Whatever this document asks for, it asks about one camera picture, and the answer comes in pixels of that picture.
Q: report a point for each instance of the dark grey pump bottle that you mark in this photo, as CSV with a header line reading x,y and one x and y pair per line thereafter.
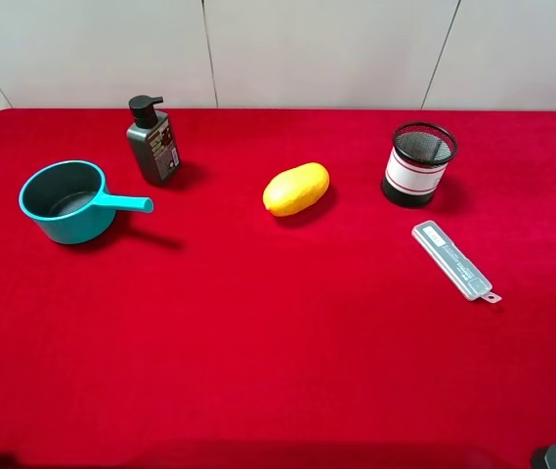
x,y
152,140

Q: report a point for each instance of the clear plastic slim case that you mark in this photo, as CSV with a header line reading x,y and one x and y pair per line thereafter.
x,y
465,276

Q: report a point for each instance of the yellow lemon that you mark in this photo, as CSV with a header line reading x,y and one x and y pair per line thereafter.
x,y
295,189

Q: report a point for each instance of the red tablecloth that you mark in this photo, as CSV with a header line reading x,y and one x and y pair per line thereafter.
x,y
210,333

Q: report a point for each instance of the teal saucepan with handle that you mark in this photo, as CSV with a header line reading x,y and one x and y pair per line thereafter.
x,y
70,202

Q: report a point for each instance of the black mesh pen holder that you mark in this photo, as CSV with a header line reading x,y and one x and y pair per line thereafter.
x,y
420,154

